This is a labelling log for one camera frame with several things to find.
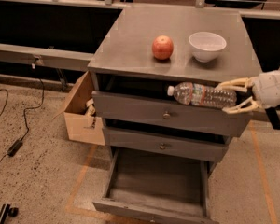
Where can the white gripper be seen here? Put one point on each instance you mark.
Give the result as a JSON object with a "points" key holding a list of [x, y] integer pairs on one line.
{"points": [[268, 89]]}

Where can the clear plastic water bottle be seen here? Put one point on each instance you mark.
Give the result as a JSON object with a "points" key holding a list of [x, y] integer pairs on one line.
{"points": [[187, 93]]}

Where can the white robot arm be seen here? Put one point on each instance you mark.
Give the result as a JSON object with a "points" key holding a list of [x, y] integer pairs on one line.
{"points": [[265, 91]]}

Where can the grey top drawer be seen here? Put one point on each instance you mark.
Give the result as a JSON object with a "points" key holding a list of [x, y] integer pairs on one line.
{"points": [[168, 114]]}

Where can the grey drawer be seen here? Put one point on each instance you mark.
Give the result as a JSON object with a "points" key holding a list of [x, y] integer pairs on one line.
{"points": [[156, 188], [168, 114], [163, 144]]}

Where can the grey middle drawer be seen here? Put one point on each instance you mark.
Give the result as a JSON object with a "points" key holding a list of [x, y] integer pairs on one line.
{"points": [[163, 144]]}

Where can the grey drawer cabinet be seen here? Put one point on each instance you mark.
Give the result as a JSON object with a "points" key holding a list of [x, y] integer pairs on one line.
{"points": [[157, 90]]}

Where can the grey bottom drawer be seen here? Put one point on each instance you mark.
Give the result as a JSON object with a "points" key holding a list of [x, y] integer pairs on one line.
{"points": [[156, 188]]}

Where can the white ceramic bowl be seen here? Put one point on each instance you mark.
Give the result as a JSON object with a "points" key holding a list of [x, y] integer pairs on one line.
{"points": [[206, 46]]}

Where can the red apple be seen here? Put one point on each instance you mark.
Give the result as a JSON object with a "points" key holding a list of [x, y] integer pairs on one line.
{"points": [[162, 47]]}

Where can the cardboard box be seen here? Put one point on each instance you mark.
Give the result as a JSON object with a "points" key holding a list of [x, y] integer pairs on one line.
{"points": [[80, 125]]}

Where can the grey metal railing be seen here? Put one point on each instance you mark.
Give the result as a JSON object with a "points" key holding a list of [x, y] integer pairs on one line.
{"points": [[44, 28]]}

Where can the black power adapter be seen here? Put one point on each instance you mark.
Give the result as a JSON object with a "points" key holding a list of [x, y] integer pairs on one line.
{"points": [[14, 148]]}

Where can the black object on floor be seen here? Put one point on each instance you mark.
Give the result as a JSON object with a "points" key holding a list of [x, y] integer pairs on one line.
{"points": [[7, 211]]}

